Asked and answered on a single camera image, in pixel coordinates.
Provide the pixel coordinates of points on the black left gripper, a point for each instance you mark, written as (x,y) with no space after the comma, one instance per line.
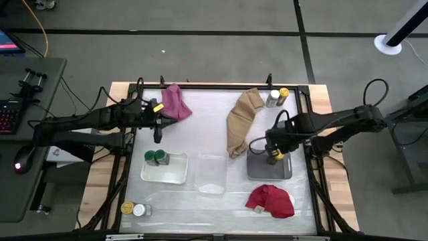
(150,115)

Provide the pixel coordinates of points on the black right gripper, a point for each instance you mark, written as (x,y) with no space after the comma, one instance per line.
(281,135)

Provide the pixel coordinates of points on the yellow-lid spice jar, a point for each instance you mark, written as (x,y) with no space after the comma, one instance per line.
(127,207)
(277,156)
(283,95)

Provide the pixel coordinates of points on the pink cloth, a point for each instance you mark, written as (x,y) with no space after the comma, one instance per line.
(175,103)

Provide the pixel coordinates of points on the green-lid spice jar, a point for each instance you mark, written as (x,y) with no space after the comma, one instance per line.
(150,156)
(162,155)

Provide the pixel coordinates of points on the white-lid spice jar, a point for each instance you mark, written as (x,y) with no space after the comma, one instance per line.
(139,210)
(272,98)

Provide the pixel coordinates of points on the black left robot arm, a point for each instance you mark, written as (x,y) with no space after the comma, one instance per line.
(87,118)

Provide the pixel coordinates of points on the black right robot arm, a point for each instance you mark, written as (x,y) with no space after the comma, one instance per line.
(337,122)

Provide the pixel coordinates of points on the yellow tag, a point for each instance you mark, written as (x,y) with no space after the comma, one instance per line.
(158,107)

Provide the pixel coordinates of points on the white table mat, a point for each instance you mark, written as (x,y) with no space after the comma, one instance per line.
(207,134)

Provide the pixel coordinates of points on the red cloth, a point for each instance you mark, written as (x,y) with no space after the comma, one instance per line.
(272,201)

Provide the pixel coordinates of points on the tan cloth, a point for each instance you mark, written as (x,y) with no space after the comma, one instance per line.
(240,120)

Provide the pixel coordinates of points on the white plastic tray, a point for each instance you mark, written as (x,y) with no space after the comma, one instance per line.
(167,174)

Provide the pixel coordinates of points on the white cloth label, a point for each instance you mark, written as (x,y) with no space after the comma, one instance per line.
(258,210)

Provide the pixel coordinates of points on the clear plastic container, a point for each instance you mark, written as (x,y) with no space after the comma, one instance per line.
(211,174)

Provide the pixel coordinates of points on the white printed paper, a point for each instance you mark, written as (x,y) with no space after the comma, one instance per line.
(61,154)

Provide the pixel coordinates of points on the dark side table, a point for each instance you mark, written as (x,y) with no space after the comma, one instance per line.
(416,147)

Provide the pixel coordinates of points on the black clamp holder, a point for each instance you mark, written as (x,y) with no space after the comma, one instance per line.
(28,87)

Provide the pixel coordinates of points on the black computer mouse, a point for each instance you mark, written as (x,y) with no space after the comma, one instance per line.
(24,159)

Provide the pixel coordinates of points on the white round stand base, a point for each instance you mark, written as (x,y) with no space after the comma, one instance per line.
(382,47)

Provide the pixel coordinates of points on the backlit keyboard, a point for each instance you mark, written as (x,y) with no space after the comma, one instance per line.
(9,117)

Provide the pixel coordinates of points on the dark grey desk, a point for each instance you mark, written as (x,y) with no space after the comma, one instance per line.
(20,194)

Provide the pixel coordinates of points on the white object on floor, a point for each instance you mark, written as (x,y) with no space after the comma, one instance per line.
(45,4)

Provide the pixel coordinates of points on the computer monitor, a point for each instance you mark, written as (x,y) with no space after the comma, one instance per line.
(8,41)

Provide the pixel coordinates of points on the black and white pole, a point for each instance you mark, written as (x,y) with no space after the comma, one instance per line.
(406,25)

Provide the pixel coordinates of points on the black metal table frame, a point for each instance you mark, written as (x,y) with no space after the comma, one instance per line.
(217,86)

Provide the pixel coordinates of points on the silver metal bracket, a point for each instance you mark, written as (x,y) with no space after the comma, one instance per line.
(311,238)
(123,237)

